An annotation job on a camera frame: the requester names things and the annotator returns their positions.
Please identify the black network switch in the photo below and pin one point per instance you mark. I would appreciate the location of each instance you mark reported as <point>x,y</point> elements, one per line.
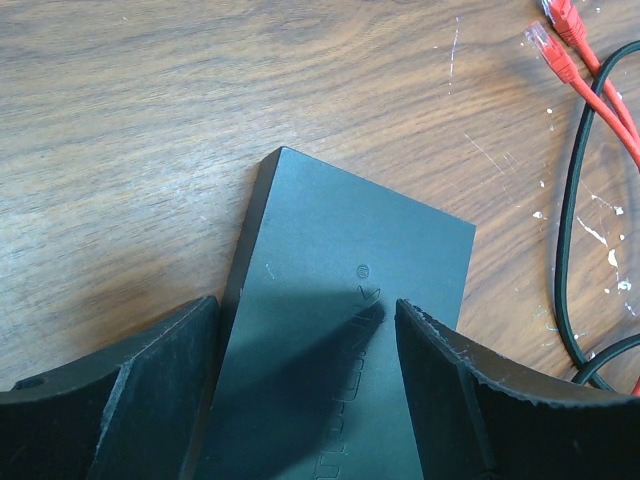
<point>310,385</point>

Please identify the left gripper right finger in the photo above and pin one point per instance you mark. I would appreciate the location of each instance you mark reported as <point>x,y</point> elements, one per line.
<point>479,415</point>

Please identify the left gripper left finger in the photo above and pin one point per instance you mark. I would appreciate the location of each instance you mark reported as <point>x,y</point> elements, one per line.
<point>128,411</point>

